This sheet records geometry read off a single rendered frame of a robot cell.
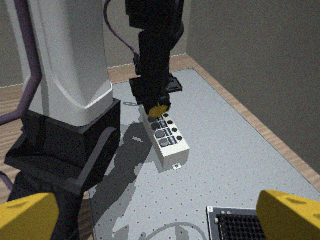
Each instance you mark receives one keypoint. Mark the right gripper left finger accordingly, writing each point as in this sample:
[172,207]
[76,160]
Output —
[29,218]

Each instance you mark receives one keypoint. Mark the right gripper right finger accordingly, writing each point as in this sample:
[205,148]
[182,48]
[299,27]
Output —
[285,216]

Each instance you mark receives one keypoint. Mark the grey operator panel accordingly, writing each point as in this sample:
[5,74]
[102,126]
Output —
[169,145]

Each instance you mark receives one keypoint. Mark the grey flat mat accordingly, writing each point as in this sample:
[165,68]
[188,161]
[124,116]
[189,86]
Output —
[229,163]

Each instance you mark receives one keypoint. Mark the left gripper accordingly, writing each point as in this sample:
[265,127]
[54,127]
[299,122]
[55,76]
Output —
[152,89]

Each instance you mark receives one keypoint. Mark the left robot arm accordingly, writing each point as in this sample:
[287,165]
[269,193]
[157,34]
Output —
[72,128]

